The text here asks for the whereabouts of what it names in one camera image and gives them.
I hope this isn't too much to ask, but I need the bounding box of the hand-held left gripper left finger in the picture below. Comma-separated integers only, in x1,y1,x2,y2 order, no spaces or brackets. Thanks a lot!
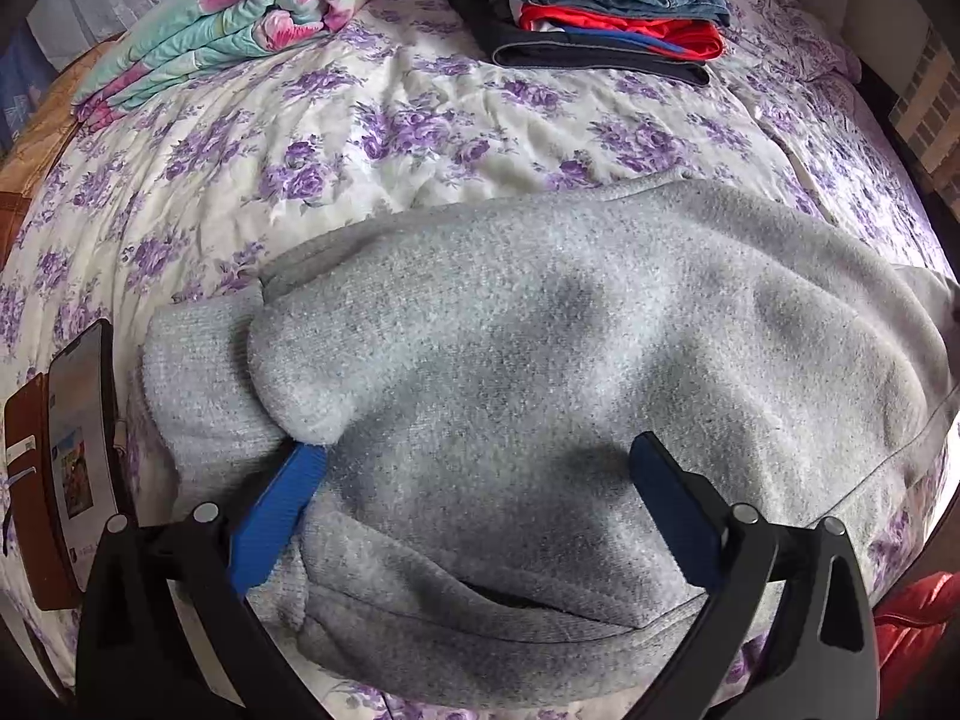
75,441,329,720

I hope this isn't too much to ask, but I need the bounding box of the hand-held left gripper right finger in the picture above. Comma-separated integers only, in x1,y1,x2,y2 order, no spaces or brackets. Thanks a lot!
628,430,880,720

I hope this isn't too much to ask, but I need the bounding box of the grey knitted sweater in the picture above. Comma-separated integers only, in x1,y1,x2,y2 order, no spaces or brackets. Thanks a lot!
142,169,960,707

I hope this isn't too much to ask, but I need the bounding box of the smartphone in brown wallet case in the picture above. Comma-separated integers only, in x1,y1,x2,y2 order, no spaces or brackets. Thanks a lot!
3,319,131,613

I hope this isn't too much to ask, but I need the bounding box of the red shiny cloth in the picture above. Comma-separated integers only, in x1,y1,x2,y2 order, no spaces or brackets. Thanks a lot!
872,570,960,700

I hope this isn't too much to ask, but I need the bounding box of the purple floral bedsheet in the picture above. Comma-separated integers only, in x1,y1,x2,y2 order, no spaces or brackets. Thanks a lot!
0,0,955,720

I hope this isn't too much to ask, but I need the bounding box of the brown orange pillow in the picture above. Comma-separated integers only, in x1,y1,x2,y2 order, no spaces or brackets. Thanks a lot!
0,37,115,235

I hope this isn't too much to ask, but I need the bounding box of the folded red garment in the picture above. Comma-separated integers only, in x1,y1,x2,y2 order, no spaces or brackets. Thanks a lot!
517,3,728,62

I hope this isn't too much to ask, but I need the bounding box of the purple floral pillow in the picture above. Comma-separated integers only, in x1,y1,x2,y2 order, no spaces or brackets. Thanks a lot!
718,0,865,85

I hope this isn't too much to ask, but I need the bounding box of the folded floral blanket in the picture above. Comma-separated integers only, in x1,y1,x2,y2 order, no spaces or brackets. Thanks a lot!
71,0,413,130

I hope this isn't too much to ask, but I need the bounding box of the folded dark navy garment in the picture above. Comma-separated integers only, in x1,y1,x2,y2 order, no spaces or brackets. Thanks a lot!
444,0,713,88

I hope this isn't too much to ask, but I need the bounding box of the blue patterned cloth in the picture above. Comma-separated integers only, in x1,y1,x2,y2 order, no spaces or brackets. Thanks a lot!
0,30,55,160

